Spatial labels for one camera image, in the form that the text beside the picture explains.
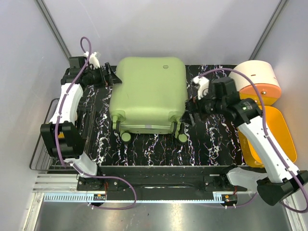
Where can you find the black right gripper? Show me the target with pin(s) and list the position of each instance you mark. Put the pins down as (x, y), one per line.
(195, 106)

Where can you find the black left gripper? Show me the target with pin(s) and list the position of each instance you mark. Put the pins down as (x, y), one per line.
(110, 79)

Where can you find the green hard-shell suitcase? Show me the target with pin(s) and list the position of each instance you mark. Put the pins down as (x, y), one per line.
(151, 98)

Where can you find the orange plastic basket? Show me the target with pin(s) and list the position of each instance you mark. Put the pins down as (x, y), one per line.
(280, 131)

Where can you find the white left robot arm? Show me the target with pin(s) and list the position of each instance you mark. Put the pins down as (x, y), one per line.
(60, 135)

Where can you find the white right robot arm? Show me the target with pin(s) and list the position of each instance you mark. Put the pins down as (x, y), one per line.
(220, 96)

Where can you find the black marble pattern mat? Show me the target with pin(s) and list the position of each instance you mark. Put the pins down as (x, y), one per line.
(213, 142)

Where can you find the white orange drawer cabinet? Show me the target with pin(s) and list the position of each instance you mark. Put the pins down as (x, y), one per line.
(263, 76)

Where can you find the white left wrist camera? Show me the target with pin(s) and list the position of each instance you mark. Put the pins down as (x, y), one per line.
(94, 58)

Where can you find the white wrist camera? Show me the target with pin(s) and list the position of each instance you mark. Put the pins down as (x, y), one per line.
(94, 58)
(202, 86)

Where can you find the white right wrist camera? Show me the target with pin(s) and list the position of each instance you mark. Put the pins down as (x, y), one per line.
(202, 86)

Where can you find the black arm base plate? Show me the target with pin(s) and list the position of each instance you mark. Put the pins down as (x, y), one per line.
(204, 178)

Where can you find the aluminium rail frame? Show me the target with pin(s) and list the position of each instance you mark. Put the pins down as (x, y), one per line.
(157, 208)

